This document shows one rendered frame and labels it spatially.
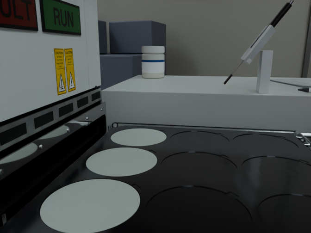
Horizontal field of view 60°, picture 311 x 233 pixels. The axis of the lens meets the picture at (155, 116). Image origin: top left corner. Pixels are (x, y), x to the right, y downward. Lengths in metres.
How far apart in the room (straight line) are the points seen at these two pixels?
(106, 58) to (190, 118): 1.58
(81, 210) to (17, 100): 0.15
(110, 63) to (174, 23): 1.13
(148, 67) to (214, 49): 2.13
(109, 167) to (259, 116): 0.33
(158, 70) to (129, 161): 0.47
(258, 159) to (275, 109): 0.19
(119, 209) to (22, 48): 0.22
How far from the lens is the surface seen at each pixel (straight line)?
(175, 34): 2.98
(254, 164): 0.40
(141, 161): 0.38
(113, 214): 0.28
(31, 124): 0.38
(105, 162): 0.39
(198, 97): 0.56
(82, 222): 0.27
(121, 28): 2.54
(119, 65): 2.05
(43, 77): 0.40
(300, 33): 2.93
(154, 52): 0.81
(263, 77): 0.59
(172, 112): 0.57
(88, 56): 0.54
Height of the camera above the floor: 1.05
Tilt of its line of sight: 14 degrees down
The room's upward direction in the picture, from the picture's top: straight up
